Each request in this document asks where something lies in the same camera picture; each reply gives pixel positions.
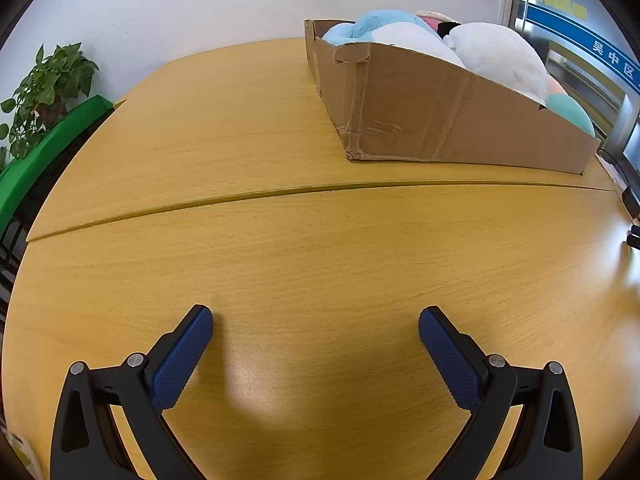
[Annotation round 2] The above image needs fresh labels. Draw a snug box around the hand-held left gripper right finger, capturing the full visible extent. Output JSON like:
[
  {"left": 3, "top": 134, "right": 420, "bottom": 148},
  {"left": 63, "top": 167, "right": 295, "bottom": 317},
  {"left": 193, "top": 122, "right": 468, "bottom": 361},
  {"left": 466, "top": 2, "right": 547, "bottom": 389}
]
[{"left": 418, "top": 306, "right": 584, "bottom": 480}]

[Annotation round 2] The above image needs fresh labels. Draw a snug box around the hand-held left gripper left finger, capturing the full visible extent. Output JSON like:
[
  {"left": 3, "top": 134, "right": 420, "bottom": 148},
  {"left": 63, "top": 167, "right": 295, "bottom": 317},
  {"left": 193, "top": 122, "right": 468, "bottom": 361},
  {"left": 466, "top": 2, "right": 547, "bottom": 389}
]
[{"left": 50, "top": 304, "right": 215, "bottom": 480}]

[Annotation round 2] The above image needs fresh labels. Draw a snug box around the white panda plush toy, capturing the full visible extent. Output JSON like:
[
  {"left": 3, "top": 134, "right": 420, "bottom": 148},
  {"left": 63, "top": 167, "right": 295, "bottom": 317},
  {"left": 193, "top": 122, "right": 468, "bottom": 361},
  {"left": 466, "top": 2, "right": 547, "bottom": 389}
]
[{"left": 440, "top": 21, "right": 551, "bottom": 106}]

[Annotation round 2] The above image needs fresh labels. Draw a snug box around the green and peach plush toy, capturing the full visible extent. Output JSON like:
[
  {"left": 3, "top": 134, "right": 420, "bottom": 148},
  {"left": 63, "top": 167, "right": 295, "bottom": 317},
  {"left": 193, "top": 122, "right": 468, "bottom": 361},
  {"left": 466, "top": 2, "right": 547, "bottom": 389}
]
[{"left": 542, "top": 77, "right": 597, "bottom": 137}]

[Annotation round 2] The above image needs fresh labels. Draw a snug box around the pink plush toy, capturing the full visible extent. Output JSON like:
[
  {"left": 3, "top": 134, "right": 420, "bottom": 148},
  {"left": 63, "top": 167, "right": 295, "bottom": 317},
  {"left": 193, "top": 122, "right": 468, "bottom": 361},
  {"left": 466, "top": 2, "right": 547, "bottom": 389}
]
[{"left": 416, "top": 9, "right": 463, "bottom": 36}]

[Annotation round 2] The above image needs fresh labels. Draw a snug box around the metal framed glass door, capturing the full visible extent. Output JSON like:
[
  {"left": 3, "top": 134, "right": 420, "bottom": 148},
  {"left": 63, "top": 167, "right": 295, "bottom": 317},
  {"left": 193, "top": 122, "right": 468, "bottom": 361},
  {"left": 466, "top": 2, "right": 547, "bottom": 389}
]
[{"left": 510, "top": 0, "right": 640, "bottom": 156}]

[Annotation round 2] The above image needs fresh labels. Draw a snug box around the blue band sign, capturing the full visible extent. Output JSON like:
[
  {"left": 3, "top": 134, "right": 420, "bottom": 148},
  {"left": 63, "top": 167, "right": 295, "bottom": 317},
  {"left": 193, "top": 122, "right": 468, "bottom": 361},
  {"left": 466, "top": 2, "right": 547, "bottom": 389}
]
[{"left": 525, "top": 0, "right": 640, "bottom": 93}]

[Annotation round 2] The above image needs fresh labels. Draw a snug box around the large potted green plant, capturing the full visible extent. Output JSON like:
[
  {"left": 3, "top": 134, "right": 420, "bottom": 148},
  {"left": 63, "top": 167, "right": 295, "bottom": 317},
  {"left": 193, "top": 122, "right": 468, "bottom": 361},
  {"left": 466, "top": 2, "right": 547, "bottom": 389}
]
[{"left": 12, "top": 42, "right": 100, "bottom": 133}]

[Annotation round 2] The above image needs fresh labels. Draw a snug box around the small potted green plant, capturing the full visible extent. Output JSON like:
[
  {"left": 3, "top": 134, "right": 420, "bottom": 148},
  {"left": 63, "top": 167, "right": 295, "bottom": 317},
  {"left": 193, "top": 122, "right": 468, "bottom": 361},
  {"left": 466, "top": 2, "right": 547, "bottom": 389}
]
[{"left": 0, "top": 96, "right": 32, "bottom": 171}]

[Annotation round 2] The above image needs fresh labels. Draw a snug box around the black rack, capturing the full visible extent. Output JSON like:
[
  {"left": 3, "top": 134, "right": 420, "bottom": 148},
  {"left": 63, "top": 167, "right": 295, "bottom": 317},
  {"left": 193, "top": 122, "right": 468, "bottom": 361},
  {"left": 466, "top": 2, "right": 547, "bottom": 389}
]
[{"left": 0, "top": 205, "right": 32, "bottom": 306}]

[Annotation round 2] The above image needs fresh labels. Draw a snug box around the blue and white plush toy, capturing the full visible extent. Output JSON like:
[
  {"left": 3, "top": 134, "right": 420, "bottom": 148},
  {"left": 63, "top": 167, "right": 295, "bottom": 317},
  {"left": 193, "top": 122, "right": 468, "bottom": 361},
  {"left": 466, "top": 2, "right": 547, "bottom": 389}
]
[{"left": 321, "top": 9, "right": 467, "bottom": 70}]

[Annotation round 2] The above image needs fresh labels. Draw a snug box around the brown cardboard box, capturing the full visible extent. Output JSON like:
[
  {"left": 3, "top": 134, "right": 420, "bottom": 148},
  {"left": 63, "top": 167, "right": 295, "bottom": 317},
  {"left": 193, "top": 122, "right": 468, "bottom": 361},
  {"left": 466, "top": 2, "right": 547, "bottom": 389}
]
[{"left": 304, "top": 19, "right": 602, "bottom": 176}]

